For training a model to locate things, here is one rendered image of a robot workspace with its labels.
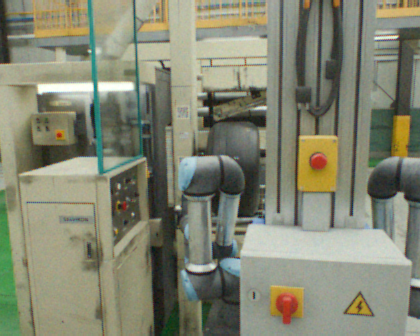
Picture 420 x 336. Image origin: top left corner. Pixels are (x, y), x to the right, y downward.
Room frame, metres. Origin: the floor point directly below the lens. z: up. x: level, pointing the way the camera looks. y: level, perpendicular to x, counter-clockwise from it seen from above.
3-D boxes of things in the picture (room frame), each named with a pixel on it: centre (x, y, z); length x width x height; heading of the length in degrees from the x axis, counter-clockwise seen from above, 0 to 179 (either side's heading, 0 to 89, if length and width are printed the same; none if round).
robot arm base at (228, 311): (1.32, -0.10, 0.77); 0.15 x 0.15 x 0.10
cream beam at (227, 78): (2.43, -0.28, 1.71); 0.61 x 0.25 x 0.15; 83
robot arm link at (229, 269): (1.32, -0.09, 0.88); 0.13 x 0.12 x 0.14; 105
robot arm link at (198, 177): (1.29, 0.03, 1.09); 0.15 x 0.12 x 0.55; 105
